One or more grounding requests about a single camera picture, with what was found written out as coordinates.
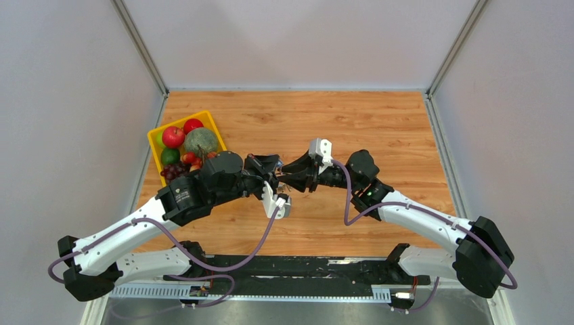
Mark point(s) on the green lime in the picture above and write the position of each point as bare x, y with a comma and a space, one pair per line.
169, 156

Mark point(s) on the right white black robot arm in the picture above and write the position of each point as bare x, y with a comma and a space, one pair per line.
473, 252

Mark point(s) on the silver keyring with keys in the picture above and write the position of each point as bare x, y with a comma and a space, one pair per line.
282, 187

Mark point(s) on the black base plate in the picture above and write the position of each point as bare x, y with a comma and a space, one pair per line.
318, 275

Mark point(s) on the red cherry cluster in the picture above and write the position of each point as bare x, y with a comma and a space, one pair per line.
193, 162

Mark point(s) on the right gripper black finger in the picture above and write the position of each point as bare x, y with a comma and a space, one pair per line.
301, 182
304, 164

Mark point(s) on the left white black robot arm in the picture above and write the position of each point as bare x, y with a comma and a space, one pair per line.
98, 263

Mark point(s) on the red apple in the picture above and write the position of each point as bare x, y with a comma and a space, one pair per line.
192, 124
173, 137

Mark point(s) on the yellow plastic tray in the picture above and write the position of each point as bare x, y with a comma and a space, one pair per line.
204, 116

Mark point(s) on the grey slotted cable duct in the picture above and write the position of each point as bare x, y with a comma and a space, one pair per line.
188, 291

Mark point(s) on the purple grape bunch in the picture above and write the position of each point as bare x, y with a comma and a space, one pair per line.
173, 171

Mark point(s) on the green netted melon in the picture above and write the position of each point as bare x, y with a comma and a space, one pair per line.
201, 141

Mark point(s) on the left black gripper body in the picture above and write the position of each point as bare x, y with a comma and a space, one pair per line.
252, 184

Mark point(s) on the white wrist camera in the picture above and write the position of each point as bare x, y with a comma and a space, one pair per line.
278, 205
321, 148

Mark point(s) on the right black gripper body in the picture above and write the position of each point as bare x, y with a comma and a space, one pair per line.
332, 176

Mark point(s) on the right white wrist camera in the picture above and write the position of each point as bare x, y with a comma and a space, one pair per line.
321, 148

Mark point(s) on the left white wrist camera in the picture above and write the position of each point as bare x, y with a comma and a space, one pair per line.
278, 205

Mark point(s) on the light green apple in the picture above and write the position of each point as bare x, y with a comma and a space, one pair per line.
158, 140

